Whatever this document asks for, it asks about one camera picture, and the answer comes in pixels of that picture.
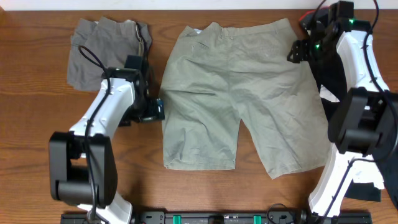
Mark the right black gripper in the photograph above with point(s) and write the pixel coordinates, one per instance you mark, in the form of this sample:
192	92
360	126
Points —
300	51

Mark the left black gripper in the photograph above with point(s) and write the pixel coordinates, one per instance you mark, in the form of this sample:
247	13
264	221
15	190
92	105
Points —
157	112

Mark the khaki beige shorts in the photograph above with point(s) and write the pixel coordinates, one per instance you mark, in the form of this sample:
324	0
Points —
220	77

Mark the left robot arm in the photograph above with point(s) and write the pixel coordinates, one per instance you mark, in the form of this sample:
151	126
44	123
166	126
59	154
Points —
82	166

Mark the black garment with red trim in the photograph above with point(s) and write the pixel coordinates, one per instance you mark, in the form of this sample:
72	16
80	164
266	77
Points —
342	93

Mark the folded grey shorts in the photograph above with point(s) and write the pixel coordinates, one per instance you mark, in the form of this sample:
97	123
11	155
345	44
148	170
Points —
112	42

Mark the white cloth piece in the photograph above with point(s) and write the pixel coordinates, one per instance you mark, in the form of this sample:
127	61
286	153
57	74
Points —
366	172

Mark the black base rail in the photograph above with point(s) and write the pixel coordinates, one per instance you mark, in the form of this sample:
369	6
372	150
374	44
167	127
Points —
282	217

